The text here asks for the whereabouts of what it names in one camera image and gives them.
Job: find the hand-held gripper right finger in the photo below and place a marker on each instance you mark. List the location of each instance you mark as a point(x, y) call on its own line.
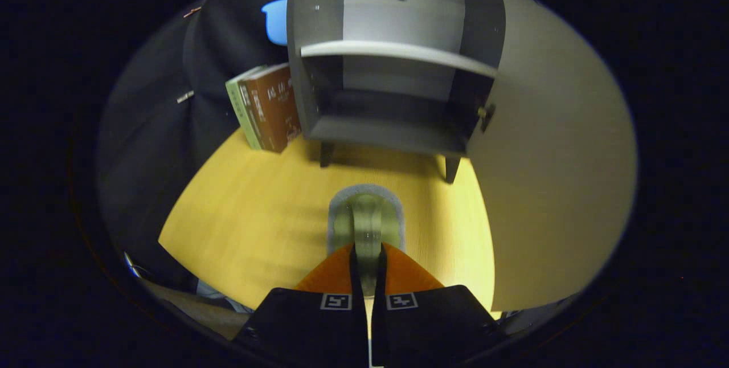
point(380, 328)

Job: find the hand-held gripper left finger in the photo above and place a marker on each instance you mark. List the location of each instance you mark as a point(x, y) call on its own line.
point(360, 328)

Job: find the green item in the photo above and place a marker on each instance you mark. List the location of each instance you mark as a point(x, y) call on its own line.
point(367, 214)

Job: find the grey cabinet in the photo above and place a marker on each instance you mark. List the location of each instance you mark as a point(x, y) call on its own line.
point(387, 123)

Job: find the white cabinet shelf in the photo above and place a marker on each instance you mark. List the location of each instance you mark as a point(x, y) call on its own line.
point(398, 52)

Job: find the black backdrop cloth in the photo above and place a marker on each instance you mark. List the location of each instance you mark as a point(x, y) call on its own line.
point(154, 129)

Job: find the white cloth clip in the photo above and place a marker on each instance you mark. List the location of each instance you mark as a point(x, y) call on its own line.
point(184, 96)

